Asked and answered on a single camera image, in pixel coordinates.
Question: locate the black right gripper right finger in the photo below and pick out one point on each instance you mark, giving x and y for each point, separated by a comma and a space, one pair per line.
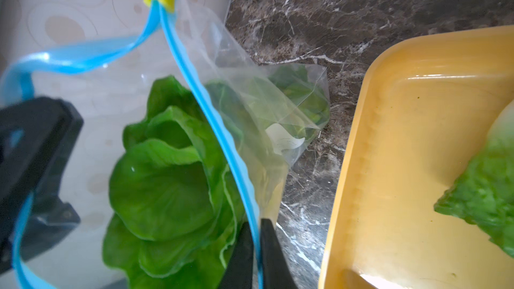
276, 273

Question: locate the clear zipper bag blue seal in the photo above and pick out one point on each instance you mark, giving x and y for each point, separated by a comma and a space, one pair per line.
103, 57

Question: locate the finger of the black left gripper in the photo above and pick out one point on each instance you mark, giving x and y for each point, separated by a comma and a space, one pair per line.
37, 139

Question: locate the yellow plastic tray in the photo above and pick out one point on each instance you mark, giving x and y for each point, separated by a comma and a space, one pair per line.
424, 110

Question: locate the chinese cabbage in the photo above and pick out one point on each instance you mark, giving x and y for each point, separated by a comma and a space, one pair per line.
177, 209
272, 109
483, 194

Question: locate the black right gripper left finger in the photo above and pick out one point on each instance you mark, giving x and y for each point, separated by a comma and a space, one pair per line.
239, 272

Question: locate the chinese cabbage front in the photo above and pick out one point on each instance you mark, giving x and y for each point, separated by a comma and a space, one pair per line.
272, 109

